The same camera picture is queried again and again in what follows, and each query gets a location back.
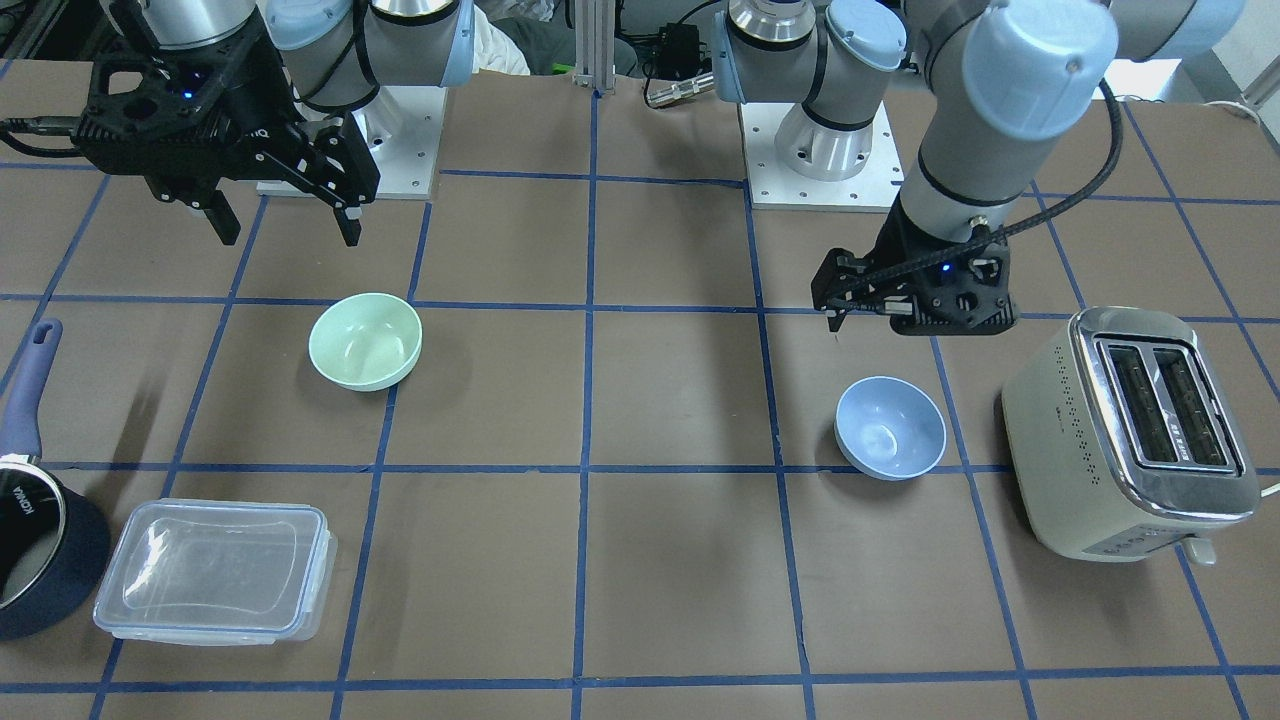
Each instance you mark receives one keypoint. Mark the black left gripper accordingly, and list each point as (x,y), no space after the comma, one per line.
(903,251)

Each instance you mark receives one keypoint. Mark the cream silver toaster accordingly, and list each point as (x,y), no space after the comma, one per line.
(1123,443)

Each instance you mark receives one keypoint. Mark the aluminium frame post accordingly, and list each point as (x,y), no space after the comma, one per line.
(594,24)

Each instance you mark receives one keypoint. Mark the green bowl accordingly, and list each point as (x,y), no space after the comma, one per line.
(367,342)

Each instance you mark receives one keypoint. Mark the dark blue saucepan with lid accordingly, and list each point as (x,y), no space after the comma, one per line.
(55,543)

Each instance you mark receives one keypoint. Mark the blue bowl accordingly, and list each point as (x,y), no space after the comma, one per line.
(889,429)

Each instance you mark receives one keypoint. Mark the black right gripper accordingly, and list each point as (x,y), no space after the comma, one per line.
(249,108)

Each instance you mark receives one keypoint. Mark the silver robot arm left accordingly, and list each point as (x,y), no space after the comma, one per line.
(1009,78)

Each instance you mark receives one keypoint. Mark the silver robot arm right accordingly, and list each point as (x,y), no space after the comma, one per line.
(335,54)

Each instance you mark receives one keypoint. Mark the clear plastic food container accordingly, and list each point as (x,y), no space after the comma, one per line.
(218,573)

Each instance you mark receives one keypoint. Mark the black power adapter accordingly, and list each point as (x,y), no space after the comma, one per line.
(674,53)

